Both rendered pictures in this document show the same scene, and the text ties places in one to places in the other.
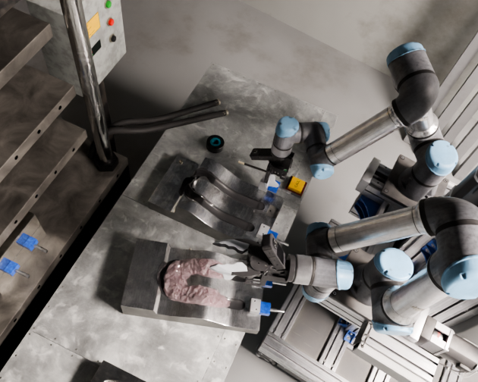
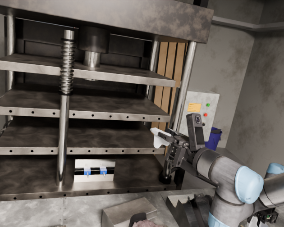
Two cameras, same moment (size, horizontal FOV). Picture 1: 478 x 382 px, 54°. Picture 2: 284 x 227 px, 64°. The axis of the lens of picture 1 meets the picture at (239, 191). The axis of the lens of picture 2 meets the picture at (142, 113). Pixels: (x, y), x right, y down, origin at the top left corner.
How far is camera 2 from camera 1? 1.03 m
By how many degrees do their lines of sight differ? 61
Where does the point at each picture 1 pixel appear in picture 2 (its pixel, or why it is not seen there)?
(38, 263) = (97, 185)
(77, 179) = (146, 176)
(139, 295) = (116, 214)
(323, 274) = (226, 163)
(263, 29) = not seen: outside the picture
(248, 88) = not seen: hidden behind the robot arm
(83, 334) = (75, 217)
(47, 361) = (50, 211)
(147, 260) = (138, 206)
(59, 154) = (145, 147)
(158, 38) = not seen: hidden behind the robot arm
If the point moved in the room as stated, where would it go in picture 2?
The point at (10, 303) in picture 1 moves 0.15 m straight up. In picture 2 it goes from (71, 187) to (72, 166)
